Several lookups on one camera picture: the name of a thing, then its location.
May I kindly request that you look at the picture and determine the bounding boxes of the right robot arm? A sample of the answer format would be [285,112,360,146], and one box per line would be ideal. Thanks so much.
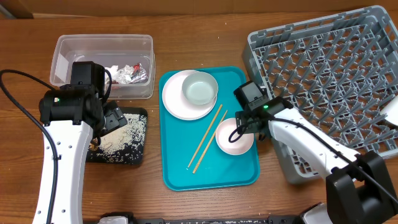
[228,81,397,224]

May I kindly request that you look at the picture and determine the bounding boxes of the grey bowl with rice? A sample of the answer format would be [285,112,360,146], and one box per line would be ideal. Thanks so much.
[182,71,218,105]

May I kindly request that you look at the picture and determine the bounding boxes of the red silver foil wrapper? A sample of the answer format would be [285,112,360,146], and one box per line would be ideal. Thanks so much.
[120,63,149,84]

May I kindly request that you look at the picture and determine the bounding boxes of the large white plate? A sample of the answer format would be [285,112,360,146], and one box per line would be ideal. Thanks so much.
[162,70,217,121]

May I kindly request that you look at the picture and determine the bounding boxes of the grey dishwasher rack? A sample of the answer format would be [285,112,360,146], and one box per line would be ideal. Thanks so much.
[241,5,398,185]

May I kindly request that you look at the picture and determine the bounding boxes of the black rail at table edge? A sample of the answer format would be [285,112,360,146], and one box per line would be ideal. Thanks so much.
[92,212,305,224]

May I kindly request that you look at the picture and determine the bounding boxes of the white tissue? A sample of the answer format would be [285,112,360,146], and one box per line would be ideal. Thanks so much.
[105,65,126,84]

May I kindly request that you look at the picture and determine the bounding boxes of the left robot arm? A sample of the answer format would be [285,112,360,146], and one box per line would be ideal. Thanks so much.
[33,62,127,223]

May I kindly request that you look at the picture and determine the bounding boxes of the clear plastic bin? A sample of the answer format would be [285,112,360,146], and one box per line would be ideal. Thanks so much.
[50,34,155,100]

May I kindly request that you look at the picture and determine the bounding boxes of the spilled rice pile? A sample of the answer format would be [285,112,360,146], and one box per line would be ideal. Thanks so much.
[99,113,147,162]

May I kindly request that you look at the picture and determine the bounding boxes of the pink bowl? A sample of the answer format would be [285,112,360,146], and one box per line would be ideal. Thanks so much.
[215,118,254,156]

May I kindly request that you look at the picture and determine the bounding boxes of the black tray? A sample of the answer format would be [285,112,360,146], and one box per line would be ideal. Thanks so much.
[86,106,149,166]

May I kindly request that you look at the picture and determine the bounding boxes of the teal plastic tray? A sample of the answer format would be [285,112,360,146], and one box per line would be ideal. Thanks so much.
[159,67,260,191]

